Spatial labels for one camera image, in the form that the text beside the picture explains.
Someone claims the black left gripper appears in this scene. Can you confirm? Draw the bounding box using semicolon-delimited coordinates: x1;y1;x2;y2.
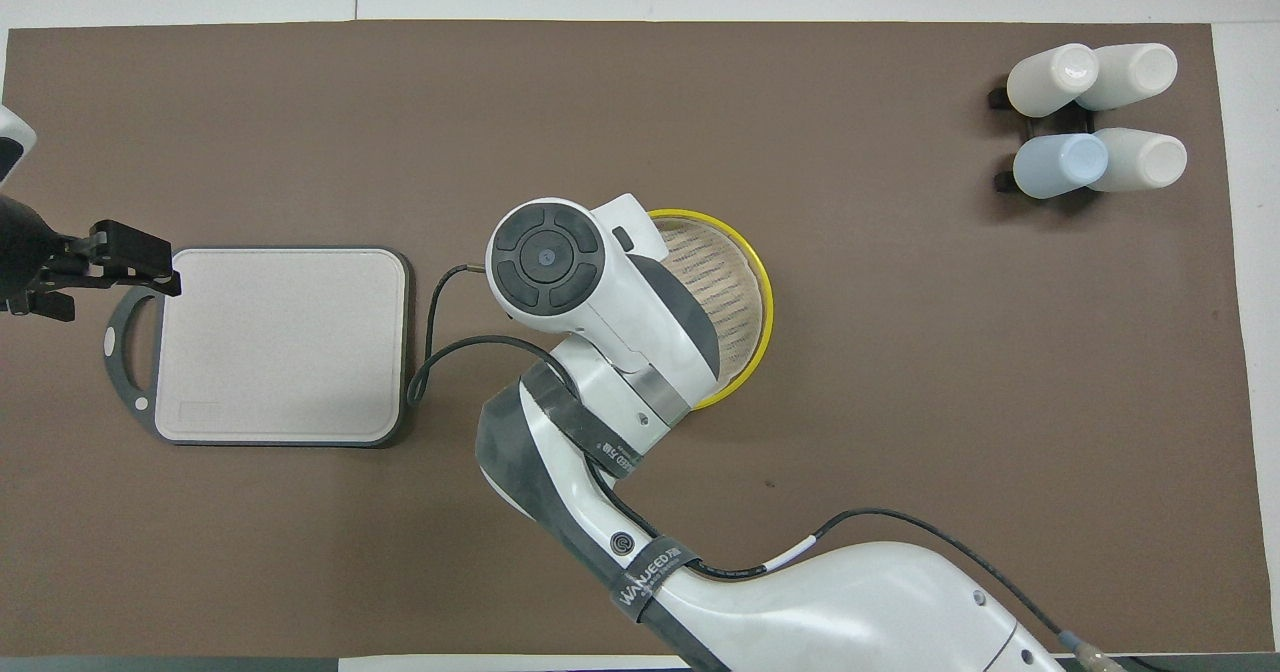
0;195;183;324

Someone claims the white grey-rimmed cutting board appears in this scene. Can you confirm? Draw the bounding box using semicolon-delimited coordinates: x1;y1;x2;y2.
103;245;413;448

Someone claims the brown table mat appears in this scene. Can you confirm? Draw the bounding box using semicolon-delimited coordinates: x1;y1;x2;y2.
0;20;1276;658

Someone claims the light blue plastic cup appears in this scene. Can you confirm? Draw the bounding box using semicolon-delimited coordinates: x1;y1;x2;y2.
1012;133;1110;200

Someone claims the white plastic cup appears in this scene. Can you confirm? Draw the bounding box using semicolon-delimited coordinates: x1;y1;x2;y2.
1075;42;1179;112
1088;128;1189;193
1006;43;1100;119

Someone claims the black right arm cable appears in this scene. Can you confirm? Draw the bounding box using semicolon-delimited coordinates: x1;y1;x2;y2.
405;263;1166;672

